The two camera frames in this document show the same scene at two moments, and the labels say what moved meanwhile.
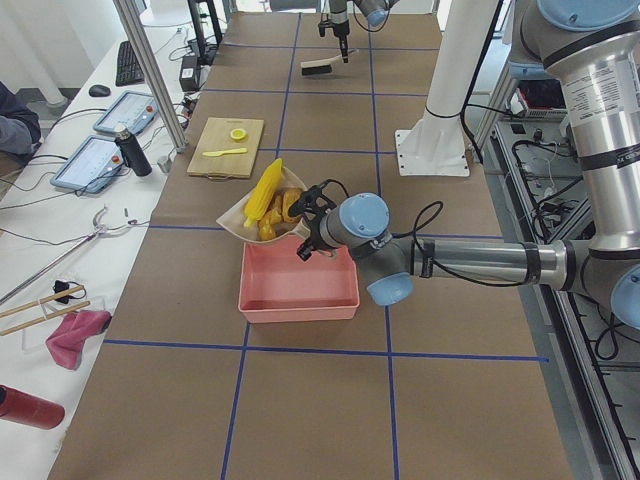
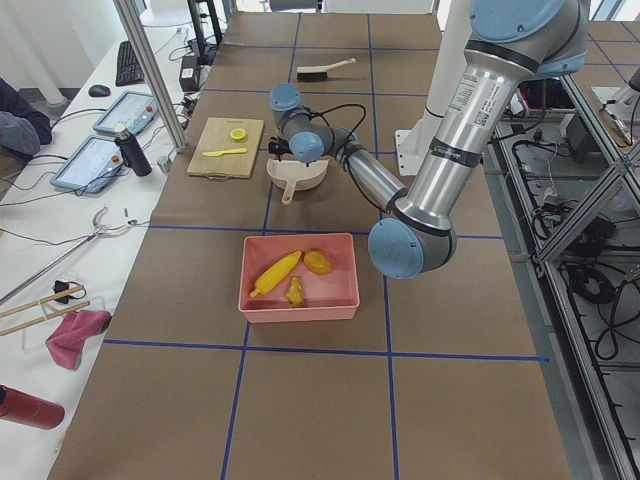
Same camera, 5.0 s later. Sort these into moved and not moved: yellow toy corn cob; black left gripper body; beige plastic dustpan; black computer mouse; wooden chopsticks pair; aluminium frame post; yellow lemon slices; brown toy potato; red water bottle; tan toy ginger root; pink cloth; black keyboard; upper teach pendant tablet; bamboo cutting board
Moved: brown toy potato; tan toy ginger root; beige plastic dustpan; black left gripper body; yellow toy corn cob
Not moved: wooden chopsticks pair; red water bottle; aluminium frame post; upper teach pendant tablet; bamboo cutting board; black keyboard; pink cloth; black computer mouse; yellow lemon slices
